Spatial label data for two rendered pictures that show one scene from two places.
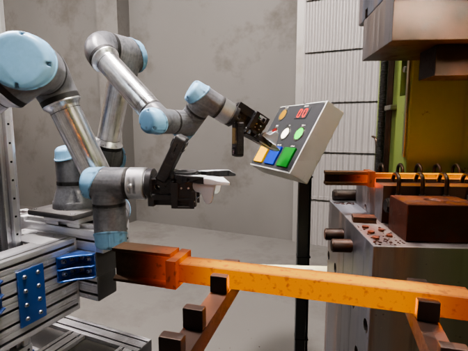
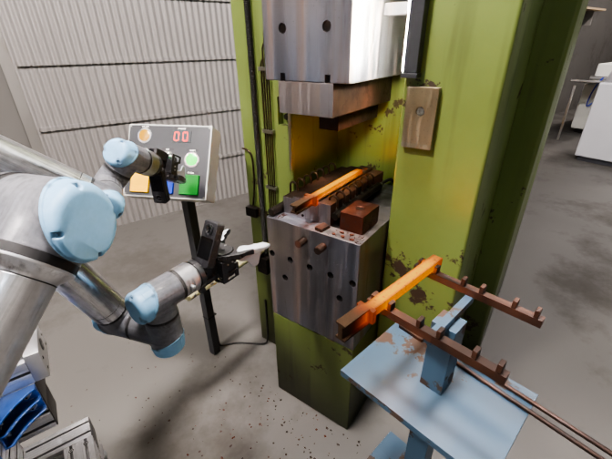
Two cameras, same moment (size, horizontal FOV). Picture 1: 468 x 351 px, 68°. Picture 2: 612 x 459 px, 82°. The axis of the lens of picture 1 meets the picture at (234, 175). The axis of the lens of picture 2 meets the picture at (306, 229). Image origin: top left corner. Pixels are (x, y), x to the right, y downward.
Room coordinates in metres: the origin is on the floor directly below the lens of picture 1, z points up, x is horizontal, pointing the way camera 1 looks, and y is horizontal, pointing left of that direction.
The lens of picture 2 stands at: (0.22, 0.66, 1.46)
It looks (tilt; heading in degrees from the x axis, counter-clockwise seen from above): 28 degrees down; 301
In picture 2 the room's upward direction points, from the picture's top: 1 degrees counter-clockwise
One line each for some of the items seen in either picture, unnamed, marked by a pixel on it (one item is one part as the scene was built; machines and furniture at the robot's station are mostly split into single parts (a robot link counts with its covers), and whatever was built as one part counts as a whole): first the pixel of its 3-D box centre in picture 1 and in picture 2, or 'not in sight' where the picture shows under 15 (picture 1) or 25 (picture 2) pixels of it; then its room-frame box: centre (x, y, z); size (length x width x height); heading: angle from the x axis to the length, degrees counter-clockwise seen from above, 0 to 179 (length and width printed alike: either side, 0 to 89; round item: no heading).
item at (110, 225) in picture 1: (111, 222); (159, 330); (0.83, 0.30, 0.88); 0.11 x 0.08 x 0.11; 13
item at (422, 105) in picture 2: not in sight; (420, 118); (0.46, -0.41, 1.27); 0.09 x 0.02 x 0.17; 175
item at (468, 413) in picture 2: not in sight; (434, 384); (0.25, -0.06, 0.66); 0.40 x 0.30 x 0.02; 164
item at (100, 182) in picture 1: (107, 184); (156, 298); (0.81, 0.30, 0.98); 0.11 x 0.08 x 0.09; 85
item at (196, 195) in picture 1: (174, 186); (212, 266); (0.80, 0.14, 0.97); 0.12 x 0.08 x 0.09; 85
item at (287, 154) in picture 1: (287, 157); (189, 185); (1.22, -0.19, 1.01); 0.07 x 0.05 x 0.07; 20
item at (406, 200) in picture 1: (432, 217); (359, 217); (0.61, -0.35, 0.95); 0.12 x 0.09 x 0.07; 85
